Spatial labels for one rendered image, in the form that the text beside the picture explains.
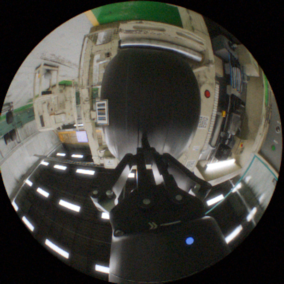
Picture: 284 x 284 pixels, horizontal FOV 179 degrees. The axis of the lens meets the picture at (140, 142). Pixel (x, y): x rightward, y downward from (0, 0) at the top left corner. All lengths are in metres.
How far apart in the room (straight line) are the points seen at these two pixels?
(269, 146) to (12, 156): 11.89
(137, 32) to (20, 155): 11.49
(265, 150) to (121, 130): 0.72
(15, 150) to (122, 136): 11.23
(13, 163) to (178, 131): 11.40
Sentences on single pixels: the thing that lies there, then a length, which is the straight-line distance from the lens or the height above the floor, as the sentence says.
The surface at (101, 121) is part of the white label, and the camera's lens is 0.23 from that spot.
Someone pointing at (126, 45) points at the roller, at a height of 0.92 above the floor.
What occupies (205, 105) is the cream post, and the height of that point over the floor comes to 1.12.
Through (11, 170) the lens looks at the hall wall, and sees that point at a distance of 11.37.
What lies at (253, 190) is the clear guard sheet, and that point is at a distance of 0.72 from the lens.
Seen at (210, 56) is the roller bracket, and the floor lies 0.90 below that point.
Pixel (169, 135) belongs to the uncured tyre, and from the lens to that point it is 0.23.
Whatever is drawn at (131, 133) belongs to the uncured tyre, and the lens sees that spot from 0.21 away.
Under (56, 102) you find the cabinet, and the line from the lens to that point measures 4.62.
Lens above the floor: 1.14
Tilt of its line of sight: 28 degrees up
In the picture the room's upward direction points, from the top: 178 degrees counter-clockwise
